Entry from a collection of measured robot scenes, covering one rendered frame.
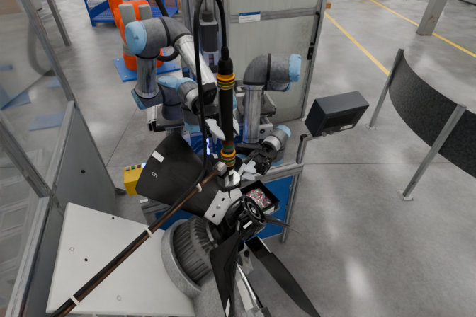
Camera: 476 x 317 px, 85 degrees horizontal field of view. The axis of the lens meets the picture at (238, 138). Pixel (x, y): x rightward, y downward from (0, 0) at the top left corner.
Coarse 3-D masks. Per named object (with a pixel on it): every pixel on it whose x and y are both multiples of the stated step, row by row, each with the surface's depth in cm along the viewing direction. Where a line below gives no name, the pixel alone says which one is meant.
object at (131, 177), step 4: (124, 168) 117; (136, 168) 117; (140, 168) 117; (124, 172) 116; (128, 172) 116; (132, 172) 116; (136, 172) 116; (140, 172) 116; (124, 176) 114; (128, 176) 114; (132, 176) 114; (136, 176) 114; (124, 180) 112; (128, 180) 112; (132, 180) 112; (136, 180) 112; (124, 184) 111; (128, 184) 112; (132, 184) 113; (128, 188) 113; (132, 188) 114; (128, 192) 115; (132, 192) 116; (136, 192) 116
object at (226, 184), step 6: (222, 168) 75; (216, 174) 77; (222, 174) 76; (228, 174) 78; (234, 174) 85; (222, 180) 79; (228, 180) 81; (234, 180) 83; (222, 186) 82; (228, 186) 81; (234, 186) 82
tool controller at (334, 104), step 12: (336, 96) 131; (348, 96) 132; (360, 96) 133; (312, 108) 133; (324, 108) 126; (336, 108) 126; (348, 108) 127; (360, 108) 130; (312, 120) 135; (324, 120) 128; (336, 120) 130; (348, 120) 134; (312, 132) 138; (324, 132) 135
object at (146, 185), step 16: (160, 144) 73; (176, 144) 76; (176, 160) 74; (192, 160) 77; (144, 176) 66; (160, 176) 69; (176, 176) 72; (192, 176) 75; (144, 192) 65; (160, 192) 68; (176, 192) 72; (208, 192) 78; (192, 208) 74
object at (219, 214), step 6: (222, 192) 81; (216, 198) 80; (228, 198) 82; (210, 204) 78; (216, 204) 80; (222, 204) 81; (228, 204) 82; (210, 210) 78; (216, 210) 79; (222, 210) 81; (204, 216) 77; (210, 216) 78; (216, 216) 79; (222, 216) 80; (216, 222) 79
